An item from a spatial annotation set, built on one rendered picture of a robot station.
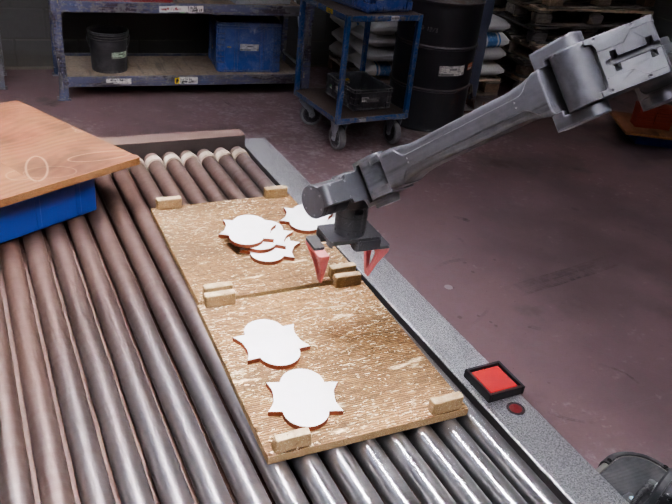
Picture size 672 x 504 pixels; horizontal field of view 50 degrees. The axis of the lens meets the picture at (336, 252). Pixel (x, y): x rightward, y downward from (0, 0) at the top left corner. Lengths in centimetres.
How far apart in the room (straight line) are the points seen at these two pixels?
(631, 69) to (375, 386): 63
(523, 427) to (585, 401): 166
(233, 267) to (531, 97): 76
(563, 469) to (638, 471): 113
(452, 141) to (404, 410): 44
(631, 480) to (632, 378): 89
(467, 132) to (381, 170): 19
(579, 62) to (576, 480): 62
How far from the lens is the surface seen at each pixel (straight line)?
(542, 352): 309
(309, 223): 168
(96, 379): 127
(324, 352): 129
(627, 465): 234
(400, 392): 123
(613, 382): 306
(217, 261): 153
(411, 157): 112
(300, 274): 150
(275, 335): 131
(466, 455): 119
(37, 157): 177
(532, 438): 125
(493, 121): 103
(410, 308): 148
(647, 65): 98
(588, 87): 96
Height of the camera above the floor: 172
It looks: 29 degrees down
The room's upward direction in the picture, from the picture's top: 7 degrees clockwise
